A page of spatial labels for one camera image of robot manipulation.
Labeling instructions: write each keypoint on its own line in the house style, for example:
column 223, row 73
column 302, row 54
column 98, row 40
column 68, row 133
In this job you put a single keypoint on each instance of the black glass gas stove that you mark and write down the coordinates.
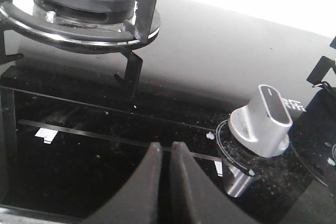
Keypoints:
column 75, row 127

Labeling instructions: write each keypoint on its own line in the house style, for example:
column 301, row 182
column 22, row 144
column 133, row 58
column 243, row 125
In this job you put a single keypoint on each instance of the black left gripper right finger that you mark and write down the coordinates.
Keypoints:
column 195, row 199

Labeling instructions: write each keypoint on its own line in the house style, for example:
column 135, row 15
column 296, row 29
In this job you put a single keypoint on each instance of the silver stove knob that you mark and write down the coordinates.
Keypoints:
column 262, row 125

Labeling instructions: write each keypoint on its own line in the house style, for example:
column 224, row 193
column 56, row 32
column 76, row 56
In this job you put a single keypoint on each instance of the black pan support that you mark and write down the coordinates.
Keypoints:
column 49, row 27
column 319, row 72

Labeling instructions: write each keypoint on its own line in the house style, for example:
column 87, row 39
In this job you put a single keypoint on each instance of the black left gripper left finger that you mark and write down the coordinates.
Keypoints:
column 137, row 200

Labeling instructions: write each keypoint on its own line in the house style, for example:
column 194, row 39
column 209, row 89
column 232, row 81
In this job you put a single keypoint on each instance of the right black pan support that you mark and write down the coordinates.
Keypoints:
column 319, row 72

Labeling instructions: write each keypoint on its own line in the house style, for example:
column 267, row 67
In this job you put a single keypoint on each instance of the left black pan support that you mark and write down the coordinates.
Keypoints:
column 49, row 27

